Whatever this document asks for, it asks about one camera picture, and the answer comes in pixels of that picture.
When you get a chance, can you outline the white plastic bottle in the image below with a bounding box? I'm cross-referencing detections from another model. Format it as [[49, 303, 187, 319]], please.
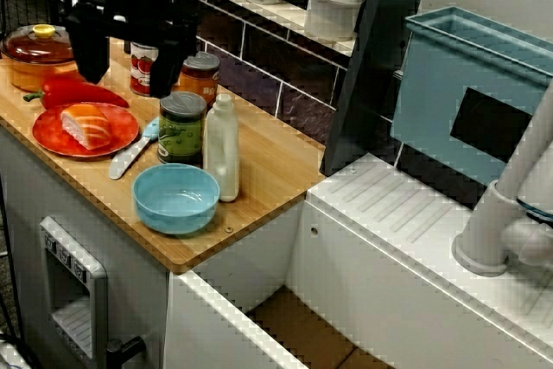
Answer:
[[202, 92, 241, 203]]

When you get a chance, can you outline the tomato can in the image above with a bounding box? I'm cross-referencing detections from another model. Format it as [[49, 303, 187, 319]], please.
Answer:
[[130, 40, 161, 97]]

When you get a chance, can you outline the red toy pepper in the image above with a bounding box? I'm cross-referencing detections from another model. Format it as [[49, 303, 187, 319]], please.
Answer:
[[23, 76, 130, 111]]

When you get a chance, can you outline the brown beans can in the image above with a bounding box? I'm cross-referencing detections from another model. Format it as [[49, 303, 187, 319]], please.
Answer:
[[175, 51, 221, 107]]

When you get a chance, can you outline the toy salmon slice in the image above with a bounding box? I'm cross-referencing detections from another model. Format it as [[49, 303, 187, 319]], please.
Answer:
[[60, 104, 114, 150]]

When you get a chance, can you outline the orange toy pot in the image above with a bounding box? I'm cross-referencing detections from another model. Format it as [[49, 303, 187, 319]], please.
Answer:
[[2, 51, 87, 92]]

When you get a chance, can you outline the green peas can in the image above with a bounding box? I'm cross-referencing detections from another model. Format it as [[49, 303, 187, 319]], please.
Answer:
[[157, 91, 208, 166]]

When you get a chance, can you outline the brown pot lid yellow knob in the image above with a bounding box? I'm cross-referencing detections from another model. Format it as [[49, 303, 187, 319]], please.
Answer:
[[1, 23, 81, 63]]

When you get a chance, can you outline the red-orange plate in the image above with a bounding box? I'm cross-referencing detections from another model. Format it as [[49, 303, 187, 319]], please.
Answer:
[[32, 103, 140, 157]]

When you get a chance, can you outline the light blue bowl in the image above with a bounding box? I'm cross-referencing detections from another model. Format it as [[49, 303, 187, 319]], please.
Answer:
[[131, 163, 220, 236]]

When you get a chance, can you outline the dark tiled shelf unit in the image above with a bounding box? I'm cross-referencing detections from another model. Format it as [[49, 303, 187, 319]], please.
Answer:
[[163, 0, 435, 178]]

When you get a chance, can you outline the grey dispenser panel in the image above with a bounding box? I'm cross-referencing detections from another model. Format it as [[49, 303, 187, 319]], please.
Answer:
[[38, 215, 109, 369]]

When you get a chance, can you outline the teal plastic bin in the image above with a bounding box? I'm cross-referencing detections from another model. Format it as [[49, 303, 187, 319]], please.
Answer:
[[391, 5, 553, 175]]

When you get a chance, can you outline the white toy sink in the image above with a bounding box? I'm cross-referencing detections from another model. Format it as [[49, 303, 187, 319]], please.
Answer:
[[166, 152, 553, 369]]

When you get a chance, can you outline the grey toy faucet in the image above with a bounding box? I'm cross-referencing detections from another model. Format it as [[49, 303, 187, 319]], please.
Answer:
[[451, 83, 553, 277]]

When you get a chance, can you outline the toy knife blue handle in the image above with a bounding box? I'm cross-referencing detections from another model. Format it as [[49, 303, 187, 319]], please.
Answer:
[[108, 117, 160, 181]]

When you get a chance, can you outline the black wire mesh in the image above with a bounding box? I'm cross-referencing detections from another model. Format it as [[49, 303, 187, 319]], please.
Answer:
[[0, 0, 105, 41]]

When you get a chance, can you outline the black door handle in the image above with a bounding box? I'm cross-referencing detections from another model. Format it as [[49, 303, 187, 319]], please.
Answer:
[[105, 335, 147, 364]]

